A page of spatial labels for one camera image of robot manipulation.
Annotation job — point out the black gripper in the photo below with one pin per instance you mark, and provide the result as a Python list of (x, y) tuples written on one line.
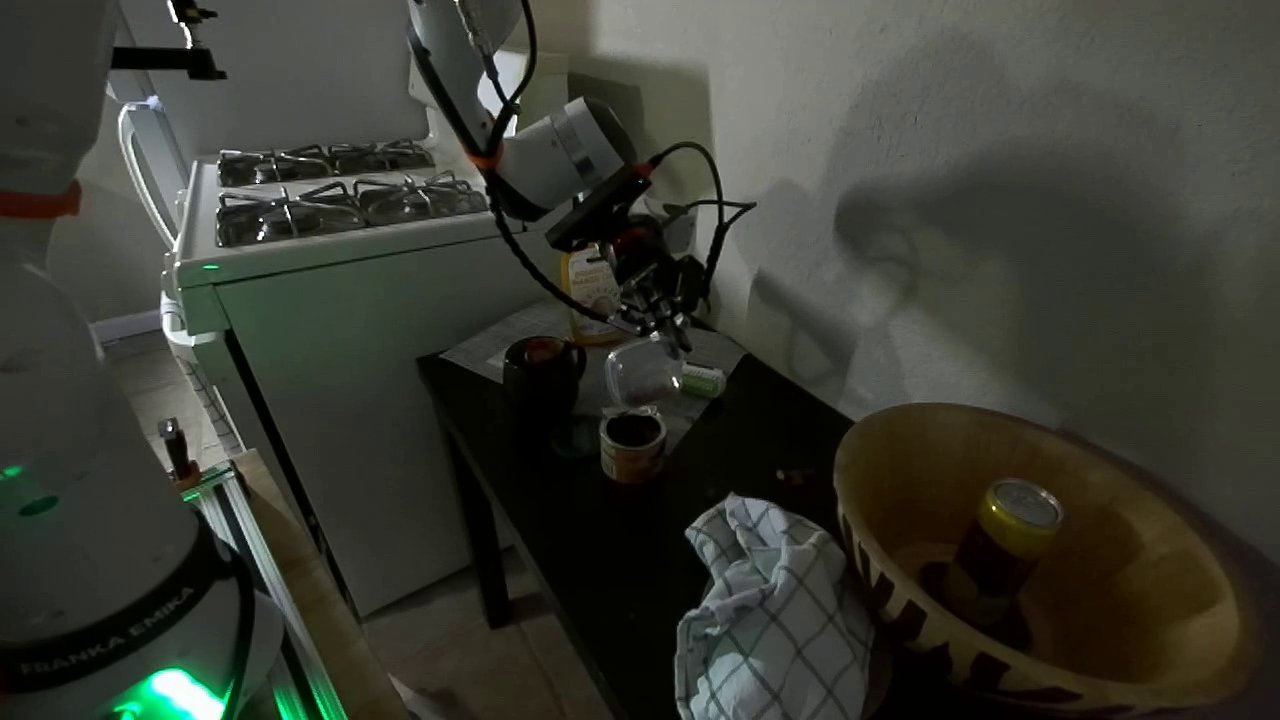
[(663, 272)]

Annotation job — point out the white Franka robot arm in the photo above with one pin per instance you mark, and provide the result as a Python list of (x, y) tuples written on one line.
[(80, 533)]

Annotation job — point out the yellow carton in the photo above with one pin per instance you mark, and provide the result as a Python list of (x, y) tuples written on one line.
[(581, 283)]

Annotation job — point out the dark brown mug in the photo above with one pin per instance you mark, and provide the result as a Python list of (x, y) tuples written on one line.
[(540, 397)]

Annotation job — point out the grey placemat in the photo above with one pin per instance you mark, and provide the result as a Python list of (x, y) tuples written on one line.
[(482, 354)]

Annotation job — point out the black table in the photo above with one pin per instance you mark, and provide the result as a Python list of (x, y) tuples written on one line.
[(625, 546)]

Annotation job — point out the white gas stove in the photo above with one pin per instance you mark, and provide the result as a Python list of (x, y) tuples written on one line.
[(361, 403)]

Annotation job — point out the white green checkered cloth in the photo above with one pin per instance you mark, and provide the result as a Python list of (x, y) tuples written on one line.
[(775, 624)]

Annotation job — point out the dark jar yellow lid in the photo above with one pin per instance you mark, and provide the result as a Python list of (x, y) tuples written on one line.
[(1020, 512)]

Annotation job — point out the wooden plank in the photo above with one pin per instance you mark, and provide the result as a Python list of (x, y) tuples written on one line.
[(314, 586)]

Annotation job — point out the red tipped tool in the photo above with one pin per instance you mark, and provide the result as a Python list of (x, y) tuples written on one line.
[(173, 446)]

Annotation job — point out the patterned wooden bowl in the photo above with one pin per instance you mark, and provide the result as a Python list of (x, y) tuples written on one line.
[(1147, 586)]

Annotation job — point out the black mounting bar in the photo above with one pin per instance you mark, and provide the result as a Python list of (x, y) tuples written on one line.
[(165, 61)]

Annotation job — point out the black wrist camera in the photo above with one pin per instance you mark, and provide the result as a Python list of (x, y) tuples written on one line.
[(600, 205)]

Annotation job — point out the silver metal rail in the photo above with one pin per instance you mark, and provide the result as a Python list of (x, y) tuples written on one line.
[(254, 546)]

